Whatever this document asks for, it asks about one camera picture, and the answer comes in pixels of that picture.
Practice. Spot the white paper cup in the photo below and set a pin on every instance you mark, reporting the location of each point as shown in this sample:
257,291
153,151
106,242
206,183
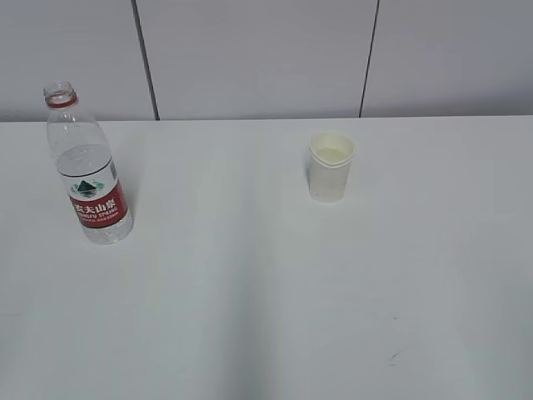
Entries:
332,148
328,172

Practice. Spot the clear red-label water bottle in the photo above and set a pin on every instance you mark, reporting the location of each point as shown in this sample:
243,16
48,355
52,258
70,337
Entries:
83,159

